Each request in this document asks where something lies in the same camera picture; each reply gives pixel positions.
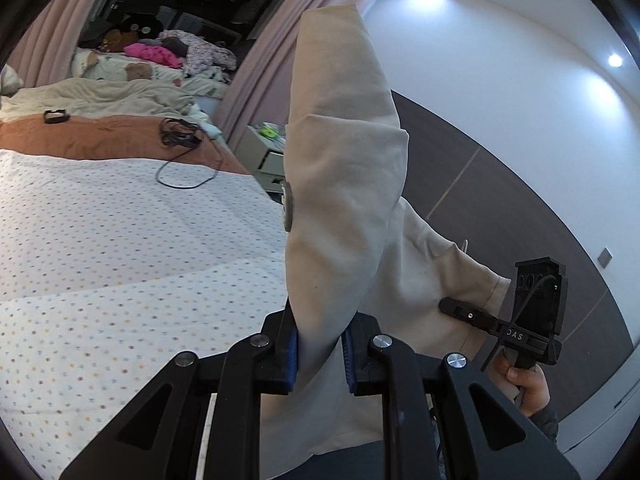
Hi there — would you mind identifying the beige blanket far bed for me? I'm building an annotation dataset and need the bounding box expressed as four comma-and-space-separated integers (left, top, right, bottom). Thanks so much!
1, 49, 229, 124

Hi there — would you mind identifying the white floral bed sheet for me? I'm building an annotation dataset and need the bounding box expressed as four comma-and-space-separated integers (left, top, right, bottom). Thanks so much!
1, 151, 285, 479

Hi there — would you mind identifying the white bedside cabinet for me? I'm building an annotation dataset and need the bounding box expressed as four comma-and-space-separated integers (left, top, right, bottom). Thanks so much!
233, 126, 285, 194

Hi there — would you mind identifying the pink cloth on far bed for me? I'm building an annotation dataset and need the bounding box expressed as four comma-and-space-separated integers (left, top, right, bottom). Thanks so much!
124, 42, 182, 70

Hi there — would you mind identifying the left pink curtain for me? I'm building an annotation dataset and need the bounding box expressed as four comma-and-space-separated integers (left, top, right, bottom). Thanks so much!
8, 0, 96, 88

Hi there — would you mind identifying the rust orange quilt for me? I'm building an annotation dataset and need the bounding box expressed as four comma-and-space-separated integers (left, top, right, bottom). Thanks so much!
1, 115, 247, 174

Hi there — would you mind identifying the person right hand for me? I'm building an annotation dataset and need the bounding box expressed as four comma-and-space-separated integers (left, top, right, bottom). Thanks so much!
489, 353, 551, 417

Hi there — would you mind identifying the small black device on quilt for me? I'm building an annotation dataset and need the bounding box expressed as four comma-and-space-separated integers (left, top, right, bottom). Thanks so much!
42, 110, 70, 125

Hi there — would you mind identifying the right pink curtain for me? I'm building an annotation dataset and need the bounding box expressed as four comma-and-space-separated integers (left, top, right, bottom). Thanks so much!
215, 0, 374, 148

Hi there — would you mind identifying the pink curtain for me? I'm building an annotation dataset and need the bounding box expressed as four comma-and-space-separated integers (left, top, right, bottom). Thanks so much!
215, 0, 374, 148
8, 0, 96, 88

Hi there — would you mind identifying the white plush pillow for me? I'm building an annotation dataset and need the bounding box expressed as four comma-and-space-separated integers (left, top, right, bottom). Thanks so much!
0, 64, 24, 96

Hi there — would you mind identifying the beige jacket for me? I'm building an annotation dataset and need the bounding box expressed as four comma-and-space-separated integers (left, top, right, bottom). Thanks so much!
260, 6, 510, 479

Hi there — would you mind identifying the black cable on bed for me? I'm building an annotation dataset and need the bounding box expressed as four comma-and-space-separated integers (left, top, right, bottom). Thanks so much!
154, 116, 222, 191

